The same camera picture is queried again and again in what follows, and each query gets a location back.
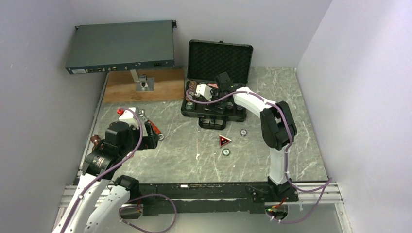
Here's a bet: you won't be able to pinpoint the red chip stack left column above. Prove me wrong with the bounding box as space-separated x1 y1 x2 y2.
187 80 197 97

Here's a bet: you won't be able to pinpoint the red-handled adjustable wrench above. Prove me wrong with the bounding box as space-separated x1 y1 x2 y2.
138 109 165 141

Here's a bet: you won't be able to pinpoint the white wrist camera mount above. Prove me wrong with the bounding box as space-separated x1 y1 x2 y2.
195 84 212 101

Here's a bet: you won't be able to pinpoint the grey metal stand bracket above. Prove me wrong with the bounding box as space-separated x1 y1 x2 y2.
130 69 155 92

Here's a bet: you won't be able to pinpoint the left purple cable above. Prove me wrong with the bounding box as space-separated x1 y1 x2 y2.
59 107 144 233

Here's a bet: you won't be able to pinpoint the grey rack-mount network switch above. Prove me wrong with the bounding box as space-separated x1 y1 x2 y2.
65 20 177 74

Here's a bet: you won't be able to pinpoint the copper pipe fitting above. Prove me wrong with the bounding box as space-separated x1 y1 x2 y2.
90 134 102 152

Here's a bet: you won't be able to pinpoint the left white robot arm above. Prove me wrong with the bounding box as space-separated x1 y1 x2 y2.
53 119 159 233

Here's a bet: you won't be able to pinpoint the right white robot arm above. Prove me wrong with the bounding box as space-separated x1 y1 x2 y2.
212 72 297 201

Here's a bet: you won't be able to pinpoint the green 20 poker chip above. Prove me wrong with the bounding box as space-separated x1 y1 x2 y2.
222 148 231 156

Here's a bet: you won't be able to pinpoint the wooden board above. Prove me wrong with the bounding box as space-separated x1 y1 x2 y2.
103 68 185 103

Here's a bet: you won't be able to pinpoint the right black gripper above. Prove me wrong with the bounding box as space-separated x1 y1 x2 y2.
204 87 226 115

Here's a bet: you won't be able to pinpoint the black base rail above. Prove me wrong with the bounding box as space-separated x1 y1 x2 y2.
126 180 299 216

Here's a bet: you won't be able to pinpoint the red triangular all-in button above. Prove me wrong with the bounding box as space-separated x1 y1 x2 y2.
219 135 232 148

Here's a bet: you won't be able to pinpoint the black poker set case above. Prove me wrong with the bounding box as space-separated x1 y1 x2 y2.
181 40 254 130

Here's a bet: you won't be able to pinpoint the green chips in case bottom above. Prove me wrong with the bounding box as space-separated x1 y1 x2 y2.
185 102 194 110

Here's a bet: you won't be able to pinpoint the red card deck in case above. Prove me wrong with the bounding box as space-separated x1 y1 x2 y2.
208 83 219 89

